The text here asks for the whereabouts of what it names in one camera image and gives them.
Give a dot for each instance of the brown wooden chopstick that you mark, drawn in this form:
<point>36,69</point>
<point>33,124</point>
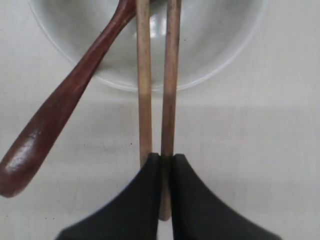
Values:
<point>171,65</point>
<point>144,79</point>

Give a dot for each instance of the white speckled bowl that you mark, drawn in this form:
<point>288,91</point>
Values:
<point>212,34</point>

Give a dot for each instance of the brown wooden spoon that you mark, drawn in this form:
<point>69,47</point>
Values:
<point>28,152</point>

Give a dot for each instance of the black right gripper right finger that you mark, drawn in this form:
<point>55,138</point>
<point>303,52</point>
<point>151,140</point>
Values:
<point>198,214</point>

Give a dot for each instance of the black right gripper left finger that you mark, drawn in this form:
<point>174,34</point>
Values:
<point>132,215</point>

